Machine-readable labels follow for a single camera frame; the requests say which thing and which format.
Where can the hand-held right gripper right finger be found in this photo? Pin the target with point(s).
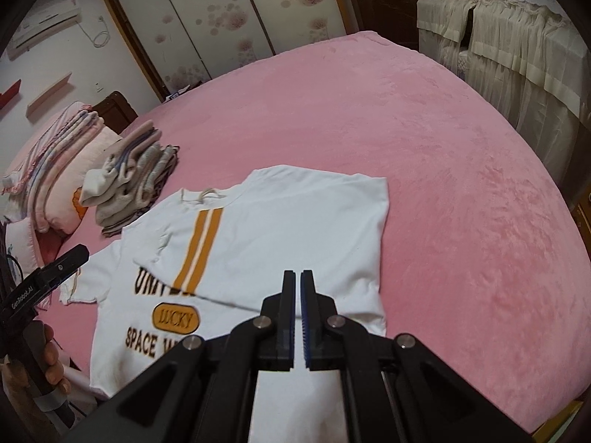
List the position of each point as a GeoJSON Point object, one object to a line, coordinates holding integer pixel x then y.
{"type": "Point", "coordinates": [305, 323]}

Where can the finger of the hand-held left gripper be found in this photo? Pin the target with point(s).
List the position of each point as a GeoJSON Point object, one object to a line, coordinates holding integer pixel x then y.
{"type": "Point", "coordinates": [64, 265]}

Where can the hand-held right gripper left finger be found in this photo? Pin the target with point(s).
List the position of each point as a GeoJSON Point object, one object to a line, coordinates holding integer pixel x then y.
{"type": "Point", "coordinates": [287, 314]}

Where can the white printed t-shirt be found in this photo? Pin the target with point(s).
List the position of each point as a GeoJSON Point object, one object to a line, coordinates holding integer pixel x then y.
{"type": "Point", "coordinates": [277, 221]}

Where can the pile of folded clothes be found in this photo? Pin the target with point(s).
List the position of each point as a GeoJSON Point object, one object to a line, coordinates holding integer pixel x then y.
{"type": "Point", "coordinates": [129, 180]}

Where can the person's left hand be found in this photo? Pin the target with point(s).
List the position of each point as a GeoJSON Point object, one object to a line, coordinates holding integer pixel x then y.
{"type": "Point", "coordinates": [54, 360]}

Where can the pink pillow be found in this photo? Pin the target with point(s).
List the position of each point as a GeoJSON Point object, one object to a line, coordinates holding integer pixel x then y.
{"type": "Point", "coordinates": [69, 194]}

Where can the folded pink blankets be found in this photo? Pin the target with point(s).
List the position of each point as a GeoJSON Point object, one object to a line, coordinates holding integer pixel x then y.
{"type": "Point", "coordinates": [60, 147]}

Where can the dark wooden headboard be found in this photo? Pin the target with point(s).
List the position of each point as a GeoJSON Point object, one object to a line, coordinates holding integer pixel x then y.
{"type": "Point", "coordinates": [115, 110]}

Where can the pink bed sheet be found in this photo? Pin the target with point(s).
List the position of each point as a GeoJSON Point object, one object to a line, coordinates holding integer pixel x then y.
{"type": "Point", "coordinates": [438, 170]}

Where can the white air conditioner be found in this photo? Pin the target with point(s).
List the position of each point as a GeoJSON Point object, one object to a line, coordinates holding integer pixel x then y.
{"type": "Point", "coordinates": [44, 23]}

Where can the floral sliding-door wardrobe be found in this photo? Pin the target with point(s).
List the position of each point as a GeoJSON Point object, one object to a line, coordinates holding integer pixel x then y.
{"type": "Point", "coordinates": [221, 18]}

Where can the dark wooden door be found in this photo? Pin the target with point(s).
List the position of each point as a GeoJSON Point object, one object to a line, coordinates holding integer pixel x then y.
{"type": "Point", "coordinates": [383, 0]}

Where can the sofa with lace cover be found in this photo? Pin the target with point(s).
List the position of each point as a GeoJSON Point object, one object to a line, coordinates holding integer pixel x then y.
{"type": "Point", "coordinates": [517, 55]}

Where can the pink wall shelf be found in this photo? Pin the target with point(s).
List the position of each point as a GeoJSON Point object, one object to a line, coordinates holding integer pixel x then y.
{"type": "Point", "coordinates": [48, 94]}

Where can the red wall shelf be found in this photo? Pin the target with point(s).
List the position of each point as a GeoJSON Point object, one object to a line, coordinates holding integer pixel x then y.
{"type": "Point", "coordinates": [9, 93]}

